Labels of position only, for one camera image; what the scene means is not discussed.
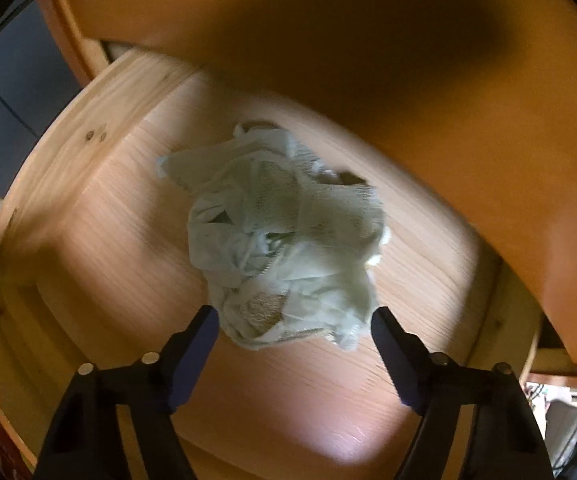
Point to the dark blue cabinet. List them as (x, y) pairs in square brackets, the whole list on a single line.
[(13, 110)]

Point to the beige lace underwear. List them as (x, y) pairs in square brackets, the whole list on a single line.
[(278, 220)]

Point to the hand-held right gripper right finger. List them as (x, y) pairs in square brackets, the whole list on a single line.
[(393, 360)]

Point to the wooden nightstand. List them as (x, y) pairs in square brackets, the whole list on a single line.
[(63, 20)]

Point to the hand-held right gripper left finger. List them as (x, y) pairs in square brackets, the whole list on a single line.
[(196, 355)]

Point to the wooden deep drawer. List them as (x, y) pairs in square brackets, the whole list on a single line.
[(118, 200)]

